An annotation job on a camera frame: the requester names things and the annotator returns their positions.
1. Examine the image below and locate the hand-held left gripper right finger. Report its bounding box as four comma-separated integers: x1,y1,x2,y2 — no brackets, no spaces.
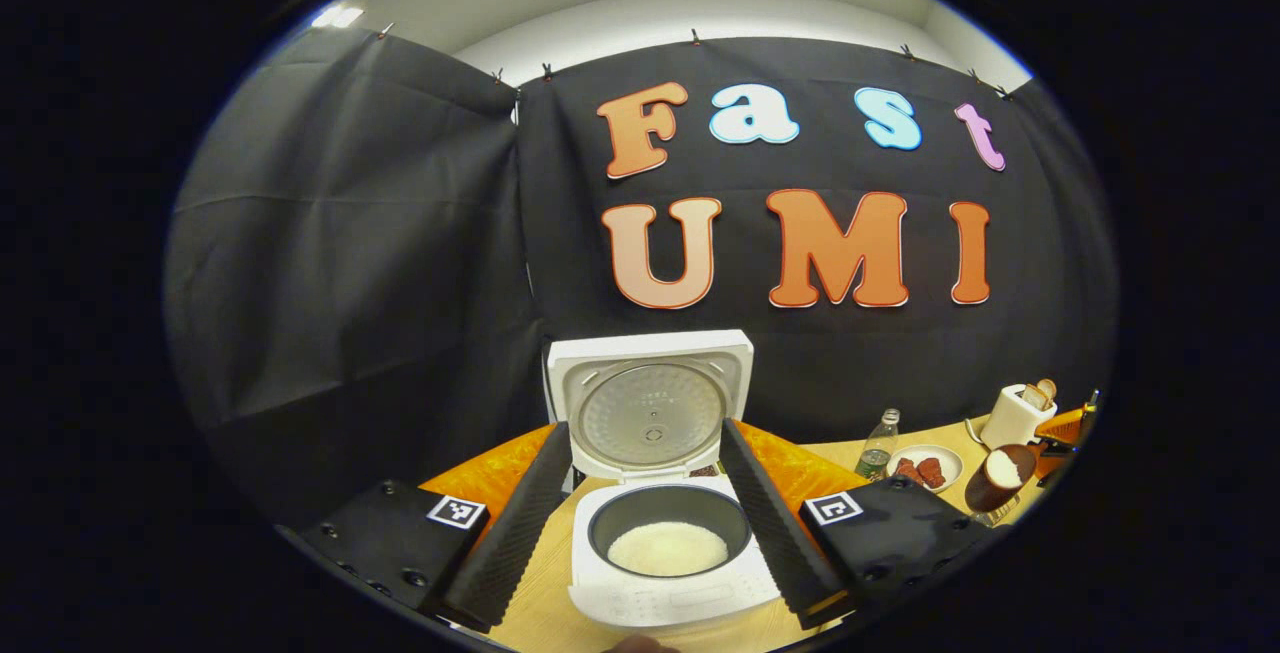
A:
717,418,997,632

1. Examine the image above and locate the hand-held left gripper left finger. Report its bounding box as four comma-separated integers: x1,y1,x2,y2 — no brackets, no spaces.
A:
299,420,574,634

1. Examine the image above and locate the white rice cooker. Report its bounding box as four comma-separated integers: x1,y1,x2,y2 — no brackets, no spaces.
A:
544,329,784,630

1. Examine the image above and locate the brown wooden spoon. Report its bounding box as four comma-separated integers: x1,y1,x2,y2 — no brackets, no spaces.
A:
964,443,1039,515

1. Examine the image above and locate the clear plastic water bottle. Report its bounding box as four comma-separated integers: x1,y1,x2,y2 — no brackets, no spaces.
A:
854,408,902,483

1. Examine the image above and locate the black backdrop cloth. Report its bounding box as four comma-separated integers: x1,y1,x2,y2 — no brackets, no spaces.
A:
163,28,1119,524

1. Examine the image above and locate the white toaster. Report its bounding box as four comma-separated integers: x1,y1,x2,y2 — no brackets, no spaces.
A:
979,383,1057,451

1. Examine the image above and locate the white rice heap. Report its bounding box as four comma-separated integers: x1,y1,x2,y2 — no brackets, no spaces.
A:
606,520,730,578

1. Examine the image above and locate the white round plate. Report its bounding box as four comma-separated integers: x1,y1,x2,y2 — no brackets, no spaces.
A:
886,444,965,493

